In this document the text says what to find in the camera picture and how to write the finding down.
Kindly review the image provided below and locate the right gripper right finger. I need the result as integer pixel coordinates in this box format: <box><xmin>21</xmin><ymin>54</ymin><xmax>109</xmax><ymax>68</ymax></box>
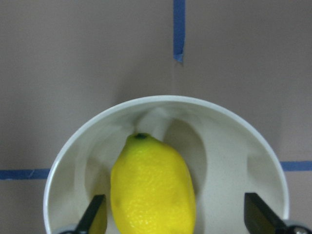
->
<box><xmin>244</xmin><ymin>193</ymin><xmax>293</xmax><ymax>234</ymax></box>

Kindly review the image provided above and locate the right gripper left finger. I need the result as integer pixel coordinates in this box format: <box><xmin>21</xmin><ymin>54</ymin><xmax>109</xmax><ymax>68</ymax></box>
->
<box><xmin>75</xmin><ymin>195</ymin><xmax>107</xmax><ymax>234</ymax></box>

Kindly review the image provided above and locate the white ceramic bowl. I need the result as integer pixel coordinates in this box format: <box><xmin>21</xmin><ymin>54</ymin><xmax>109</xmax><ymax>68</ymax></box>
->
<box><xmin>43</xmin><ymin>96</ymin><xmax>290</xmax><ymax>234</ymax></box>

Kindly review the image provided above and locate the yellow lemon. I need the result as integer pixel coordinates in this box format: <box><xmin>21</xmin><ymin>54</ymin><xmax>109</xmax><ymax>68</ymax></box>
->
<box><xmin>110</xmin><ymin>133</ymin><xmax>196</xmax><ymax>234</ymax></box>

